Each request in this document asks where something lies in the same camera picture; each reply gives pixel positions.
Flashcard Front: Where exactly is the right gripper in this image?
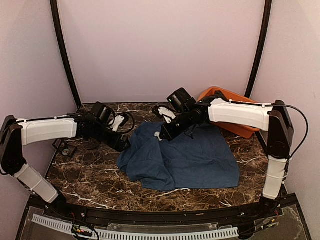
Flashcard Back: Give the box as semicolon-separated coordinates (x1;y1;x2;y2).
159;109;194;141

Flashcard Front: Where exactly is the round yellow grey brooch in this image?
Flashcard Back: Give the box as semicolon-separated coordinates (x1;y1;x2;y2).
154;131;162;142

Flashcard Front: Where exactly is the blue t-shirt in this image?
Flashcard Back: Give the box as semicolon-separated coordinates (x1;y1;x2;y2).
117;122;241;191

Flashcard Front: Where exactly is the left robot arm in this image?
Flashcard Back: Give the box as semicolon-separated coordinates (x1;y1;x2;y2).
0;101;131;218

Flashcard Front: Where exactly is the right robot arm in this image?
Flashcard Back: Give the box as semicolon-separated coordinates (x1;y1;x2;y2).
156;87;295;217

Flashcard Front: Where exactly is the black clothing in basin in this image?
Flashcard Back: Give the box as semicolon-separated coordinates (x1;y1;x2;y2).
209;90;228;102

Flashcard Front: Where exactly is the orange plastic basin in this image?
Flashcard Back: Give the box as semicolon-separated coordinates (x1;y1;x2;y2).
197;86;261;139

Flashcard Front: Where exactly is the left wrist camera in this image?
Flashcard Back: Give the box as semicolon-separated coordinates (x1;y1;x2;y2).
109;112;136;134

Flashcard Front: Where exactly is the white slotted cable duct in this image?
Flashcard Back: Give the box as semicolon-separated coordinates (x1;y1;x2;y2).
31;214;239;240

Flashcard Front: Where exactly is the black front rail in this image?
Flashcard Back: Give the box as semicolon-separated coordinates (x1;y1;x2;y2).
67;202;276;227

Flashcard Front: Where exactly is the right black frame post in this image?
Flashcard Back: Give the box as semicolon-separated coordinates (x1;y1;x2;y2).
244;0;273;98

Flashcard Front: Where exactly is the black frame post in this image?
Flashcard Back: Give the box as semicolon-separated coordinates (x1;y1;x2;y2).
244;0;273;98
50;0;82;109

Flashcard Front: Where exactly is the left black frame post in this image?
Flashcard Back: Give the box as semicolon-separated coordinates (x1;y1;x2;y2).
50;0;82;109

